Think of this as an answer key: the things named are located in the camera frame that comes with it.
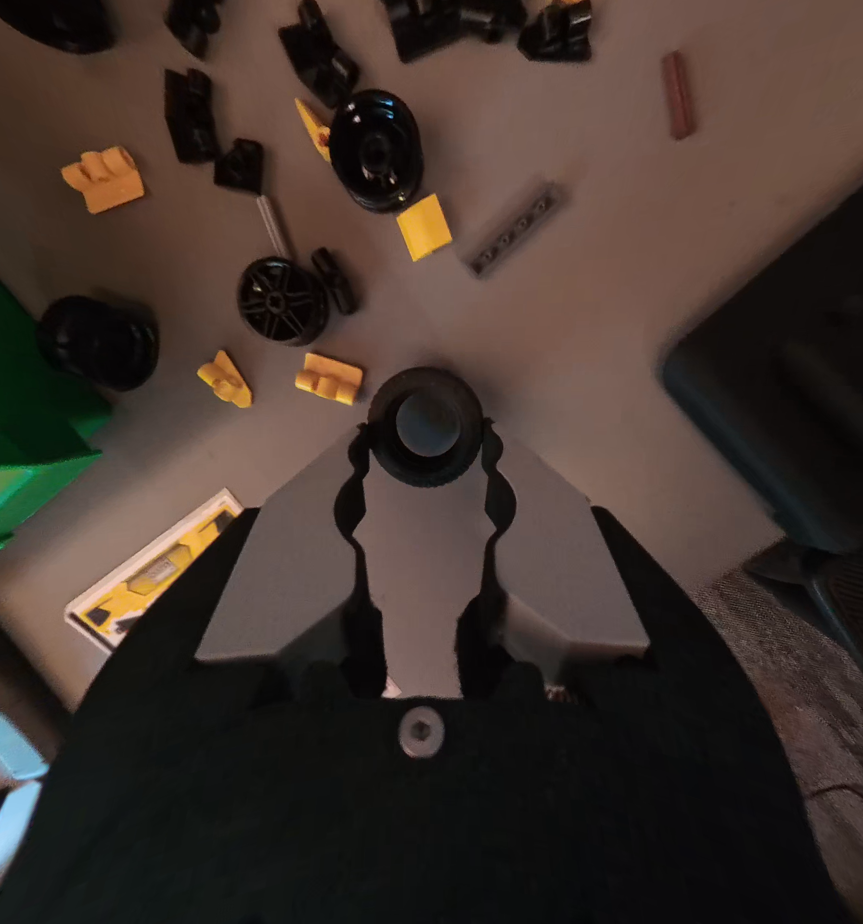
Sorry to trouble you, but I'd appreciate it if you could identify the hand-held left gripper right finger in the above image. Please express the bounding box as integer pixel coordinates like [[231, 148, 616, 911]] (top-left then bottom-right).
[[480, 420, 650, 681]]

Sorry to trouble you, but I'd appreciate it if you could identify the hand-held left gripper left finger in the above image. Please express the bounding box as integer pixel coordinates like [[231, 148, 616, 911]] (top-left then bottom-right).
[[194, 424, 376, 668]]

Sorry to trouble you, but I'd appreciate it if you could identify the black toy tyre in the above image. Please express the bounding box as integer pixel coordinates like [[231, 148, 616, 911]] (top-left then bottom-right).
[[36, 295, 161, 392], [0, 0, 116, 56], [368, 367, 486, 489]]

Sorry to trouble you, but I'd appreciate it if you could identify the grey desk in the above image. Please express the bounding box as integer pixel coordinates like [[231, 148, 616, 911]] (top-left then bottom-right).
[[0, 0, 863, 723]]

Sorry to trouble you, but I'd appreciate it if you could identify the open instruction booklet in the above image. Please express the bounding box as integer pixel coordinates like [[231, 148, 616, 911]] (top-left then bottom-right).
[[65, 488, 246, 655]]

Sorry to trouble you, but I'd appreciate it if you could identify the black wheel rim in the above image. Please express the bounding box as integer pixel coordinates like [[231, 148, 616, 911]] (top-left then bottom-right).
[[236, 256, 331, 347], [329, 89, 426, 214]]

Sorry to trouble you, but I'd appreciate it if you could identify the green plastic bin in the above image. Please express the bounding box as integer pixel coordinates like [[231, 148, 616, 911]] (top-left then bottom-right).
[[0, 249, 113, 575]]

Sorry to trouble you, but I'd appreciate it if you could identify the dark office chair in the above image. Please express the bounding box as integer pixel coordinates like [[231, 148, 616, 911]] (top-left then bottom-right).
[[661, 162, 863, 716]]

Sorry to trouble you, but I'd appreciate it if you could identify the grey brick beam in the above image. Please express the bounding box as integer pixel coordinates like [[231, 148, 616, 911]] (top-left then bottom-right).
[[466, 182, 568, 280]]

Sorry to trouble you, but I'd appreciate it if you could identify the light grey brick axle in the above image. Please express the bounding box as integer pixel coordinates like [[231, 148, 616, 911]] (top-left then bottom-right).
[[255, 193, 289, 255]]

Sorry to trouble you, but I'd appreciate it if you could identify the pile of yellow black brick pieces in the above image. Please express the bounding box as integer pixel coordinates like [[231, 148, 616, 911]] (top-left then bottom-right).
[[59, 0, 594, 410]]

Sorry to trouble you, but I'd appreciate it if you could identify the brown brick axle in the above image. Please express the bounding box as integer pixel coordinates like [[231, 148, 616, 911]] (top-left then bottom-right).
[[661, 49, 697, 141]]

